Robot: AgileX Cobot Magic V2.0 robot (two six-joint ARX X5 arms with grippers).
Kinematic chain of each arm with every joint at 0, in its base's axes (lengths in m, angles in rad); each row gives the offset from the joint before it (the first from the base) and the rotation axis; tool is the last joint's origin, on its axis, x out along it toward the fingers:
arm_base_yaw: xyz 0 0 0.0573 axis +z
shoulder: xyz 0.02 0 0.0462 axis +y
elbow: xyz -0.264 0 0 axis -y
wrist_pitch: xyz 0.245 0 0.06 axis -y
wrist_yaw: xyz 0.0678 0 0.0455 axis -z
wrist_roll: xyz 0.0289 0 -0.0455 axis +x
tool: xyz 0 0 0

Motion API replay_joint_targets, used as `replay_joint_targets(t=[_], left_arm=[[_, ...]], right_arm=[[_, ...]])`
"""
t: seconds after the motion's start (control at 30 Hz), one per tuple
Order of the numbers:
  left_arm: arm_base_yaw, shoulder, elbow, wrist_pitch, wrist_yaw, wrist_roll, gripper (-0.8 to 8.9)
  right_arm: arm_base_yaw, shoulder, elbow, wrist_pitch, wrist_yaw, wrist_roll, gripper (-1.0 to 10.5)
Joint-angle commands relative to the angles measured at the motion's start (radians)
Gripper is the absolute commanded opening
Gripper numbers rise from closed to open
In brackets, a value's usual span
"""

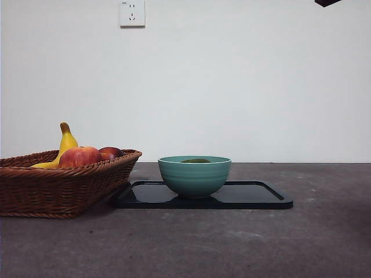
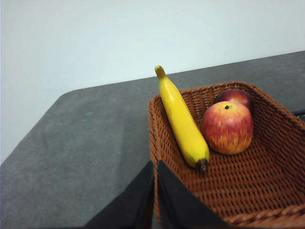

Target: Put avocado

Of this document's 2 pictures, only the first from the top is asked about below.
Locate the dark red peach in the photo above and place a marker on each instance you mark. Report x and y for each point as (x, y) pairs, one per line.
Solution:
(111, 152)

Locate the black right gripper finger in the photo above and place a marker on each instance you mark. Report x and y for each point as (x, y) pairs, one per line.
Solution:
(327, 2)

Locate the yellow banana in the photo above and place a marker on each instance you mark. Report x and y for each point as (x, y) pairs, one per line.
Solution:
(69, 142)

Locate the green avocado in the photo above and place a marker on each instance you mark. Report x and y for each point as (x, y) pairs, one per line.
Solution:
(195, 160)

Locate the black rectangular tray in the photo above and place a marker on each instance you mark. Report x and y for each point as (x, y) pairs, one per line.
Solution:
(249, 199)

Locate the teal ribbed bowl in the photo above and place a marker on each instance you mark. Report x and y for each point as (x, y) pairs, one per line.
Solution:
(194, 179)

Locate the red yellow apple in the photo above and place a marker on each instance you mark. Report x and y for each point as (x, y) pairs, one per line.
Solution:
(81, 156)

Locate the white wall socket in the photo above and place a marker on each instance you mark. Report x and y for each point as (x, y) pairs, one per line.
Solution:
(132, 20)

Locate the brown wicker basket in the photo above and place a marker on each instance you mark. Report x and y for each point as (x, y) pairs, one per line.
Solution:
(58, 191)

